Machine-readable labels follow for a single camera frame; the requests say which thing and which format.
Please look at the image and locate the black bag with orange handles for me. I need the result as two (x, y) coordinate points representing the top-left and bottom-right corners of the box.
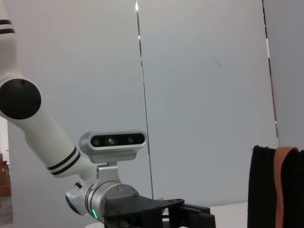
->
(247, 145), (304, 228)

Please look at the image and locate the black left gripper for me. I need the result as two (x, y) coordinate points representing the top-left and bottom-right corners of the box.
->
(102, 194), (216, 228)

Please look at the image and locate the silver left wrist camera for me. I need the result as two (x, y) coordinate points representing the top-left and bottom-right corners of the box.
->
(78, 131), (146, 165)

